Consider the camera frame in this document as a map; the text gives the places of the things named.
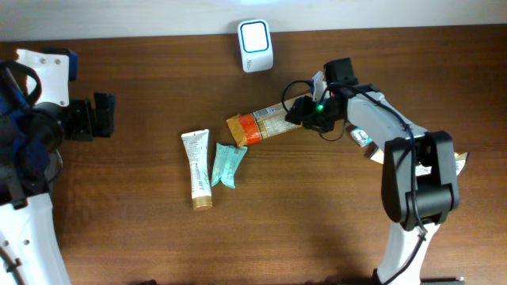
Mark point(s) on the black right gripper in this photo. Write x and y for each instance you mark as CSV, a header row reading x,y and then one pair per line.
x,y
307,112

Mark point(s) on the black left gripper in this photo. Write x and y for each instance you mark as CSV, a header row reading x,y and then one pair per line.
x,y
83,119

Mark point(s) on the green Kleenex tissue pack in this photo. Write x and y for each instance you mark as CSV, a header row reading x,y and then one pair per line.
x,y
360,136

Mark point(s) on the yellow blue chip bag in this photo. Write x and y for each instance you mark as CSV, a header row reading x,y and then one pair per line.
x,y
375,154

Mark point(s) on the orange brown pasta packet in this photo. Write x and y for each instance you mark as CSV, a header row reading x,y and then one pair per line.
x,y
253,127

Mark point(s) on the teal snack packet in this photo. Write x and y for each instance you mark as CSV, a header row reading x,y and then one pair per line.
x,y
226,163

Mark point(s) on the white cream tube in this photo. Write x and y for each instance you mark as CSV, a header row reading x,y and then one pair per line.
x,y
196,148

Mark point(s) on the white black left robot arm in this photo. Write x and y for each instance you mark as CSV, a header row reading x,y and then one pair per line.
x,y
32,130

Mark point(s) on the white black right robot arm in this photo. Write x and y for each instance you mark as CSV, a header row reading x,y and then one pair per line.
x,y
419,186

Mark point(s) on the white barcode scanner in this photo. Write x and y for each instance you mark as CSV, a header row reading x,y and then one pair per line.
x,y
255,45

